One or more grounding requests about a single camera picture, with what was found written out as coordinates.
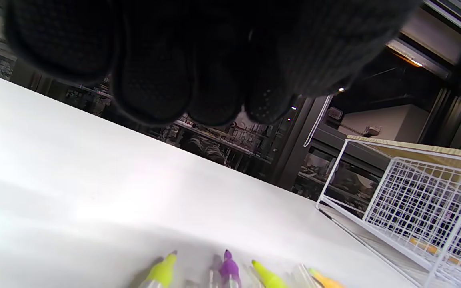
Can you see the dark window frame post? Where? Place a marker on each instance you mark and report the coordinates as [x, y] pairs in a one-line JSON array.
[[298, 144]]

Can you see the yellow double-ended highlighter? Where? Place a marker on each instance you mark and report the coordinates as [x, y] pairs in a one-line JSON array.
[[268, 276], [162, 272]]

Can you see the orange double-ended highlighter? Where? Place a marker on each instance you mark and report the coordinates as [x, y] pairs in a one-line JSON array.
[[424, 244], [326, 280]]

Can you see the person's left hand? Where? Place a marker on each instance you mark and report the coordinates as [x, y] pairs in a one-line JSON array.
[[198, 52]]

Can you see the light wooden board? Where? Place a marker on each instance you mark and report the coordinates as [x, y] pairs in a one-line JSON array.
[[434, 147]]

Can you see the purple double-ended highlighter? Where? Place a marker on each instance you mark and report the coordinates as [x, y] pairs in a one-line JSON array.
[[229, 270]]

